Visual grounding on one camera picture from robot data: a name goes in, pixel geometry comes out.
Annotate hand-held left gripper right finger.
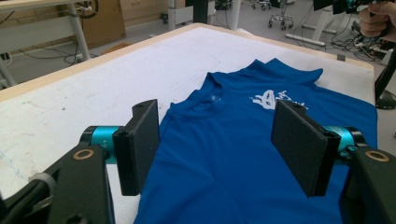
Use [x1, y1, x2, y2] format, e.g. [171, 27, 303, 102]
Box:
[270, 99, 369, 199]

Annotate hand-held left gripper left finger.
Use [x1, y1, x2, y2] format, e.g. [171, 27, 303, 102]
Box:
[81, 98, 161, 197]

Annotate blue t-shirt white print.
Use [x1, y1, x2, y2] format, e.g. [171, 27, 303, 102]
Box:
[134, 57, 379, 224]

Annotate white desk foot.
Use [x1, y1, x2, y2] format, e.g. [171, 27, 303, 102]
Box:
[285, 6, 339, 48]

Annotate office chair wheeled base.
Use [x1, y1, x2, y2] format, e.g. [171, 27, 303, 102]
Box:
[268, 0, 295, 32]

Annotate black metal stand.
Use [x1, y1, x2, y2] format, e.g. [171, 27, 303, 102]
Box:
[374, 43, 396, 110]

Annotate white table leg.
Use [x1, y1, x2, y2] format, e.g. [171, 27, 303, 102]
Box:
[228, 0, 243, 31]

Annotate brown wooden cabinet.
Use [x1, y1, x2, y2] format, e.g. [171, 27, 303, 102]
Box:
[64, 0, 127, 50]

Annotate white desk with metal legs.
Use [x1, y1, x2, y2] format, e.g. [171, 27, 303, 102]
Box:
[0, 0, 92, 91]

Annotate tangle of cables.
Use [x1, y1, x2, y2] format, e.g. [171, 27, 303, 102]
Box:
[330, 20, 394, 63]

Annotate black floor cables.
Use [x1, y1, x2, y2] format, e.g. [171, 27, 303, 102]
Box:
[18, 38, 92, 67]

